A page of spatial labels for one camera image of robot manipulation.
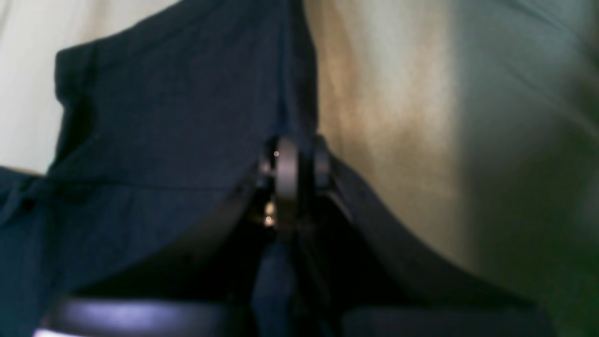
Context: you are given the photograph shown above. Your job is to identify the light green table cloth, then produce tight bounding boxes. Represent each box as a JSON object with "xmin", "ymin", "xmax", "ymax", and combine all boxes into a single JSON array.
[{"xmin": 1, "ymin": 0, "xmax": 598, "ymax": 337}]

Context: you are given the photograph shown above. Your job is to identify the dark navy T-shirt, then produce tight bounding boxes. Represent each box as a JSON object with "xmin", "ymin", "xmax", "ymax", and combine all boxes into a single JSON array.
[{"xmin": 0, "ymin": 0, "xmax": 317, "ymax": 337}]

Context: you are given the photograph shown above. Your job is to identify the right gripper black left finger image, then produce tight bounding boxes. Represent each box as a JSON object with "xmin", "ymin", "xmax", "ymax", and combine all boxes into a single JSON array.
[{"xmin": 42, "ymin": 137, "xmax": 300, "ymax": 337}]

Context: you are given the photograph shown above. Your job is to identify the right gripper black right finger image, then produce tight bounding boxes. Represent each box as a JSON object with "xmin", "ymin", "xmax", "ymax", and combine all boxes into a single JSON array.
[{"xmin": 299, "ymin": 136, "xmax": 556, "ymax": 337}]

